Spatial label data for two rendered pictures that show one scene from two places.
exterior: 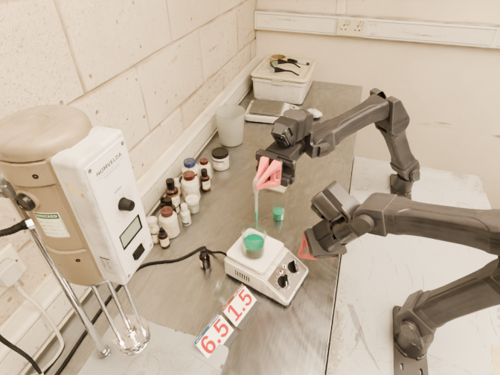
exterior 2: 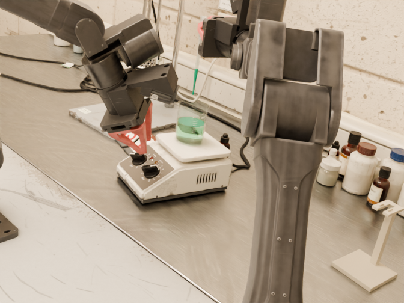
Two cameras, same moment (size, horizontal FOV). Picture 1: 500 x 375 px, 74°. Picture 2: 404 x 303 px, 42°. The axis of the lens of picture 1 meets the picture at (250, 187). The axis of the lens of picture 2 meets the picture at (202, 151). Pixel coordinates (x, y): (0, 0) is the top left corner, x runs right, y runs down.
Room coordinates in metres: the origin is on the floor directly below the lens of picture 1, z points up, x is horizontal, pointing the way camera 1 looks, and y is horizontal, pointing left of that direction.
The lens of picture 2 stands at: (0.99, -0.91, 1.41)
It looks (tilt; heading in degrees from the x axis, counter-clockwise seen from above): 24 degrees down; 113
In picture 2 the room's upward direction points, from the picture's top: 9 degrees clockwise
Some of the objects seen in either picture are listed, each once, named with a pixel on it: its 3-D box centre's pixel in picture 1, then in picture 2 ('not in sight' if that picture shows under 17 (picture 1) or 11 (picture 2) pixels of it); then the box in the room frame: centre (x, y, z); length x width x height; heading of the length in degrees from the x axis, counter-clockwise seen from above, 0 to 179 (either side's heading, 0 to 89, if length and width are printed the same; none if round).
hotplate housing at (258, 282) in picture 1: (263, 263); (179, 165); (0.59, -0.04, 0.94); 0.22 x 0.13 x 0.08; 57
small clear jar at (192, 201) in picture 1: (193, 204); (328, 172); (0.85, 0.20, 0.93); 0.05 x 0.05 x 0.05
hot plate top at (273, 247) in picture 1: (255, 249); (192, 145); (0.60, -0.02, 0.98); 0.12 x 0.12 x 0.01; 57
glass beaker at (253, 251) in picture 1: (254, 243); (189, 123); (0.58, -0.01, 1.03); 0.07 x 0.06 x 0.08; 56
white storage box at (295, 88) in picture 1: (285, 78); not in sight; (1.88, -0.20, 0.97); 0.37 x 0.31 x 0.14; 162
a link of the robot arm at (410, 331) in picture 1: (418, 322); not in sight; (0.38, -0.37, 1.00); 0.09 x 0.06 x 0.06; 139
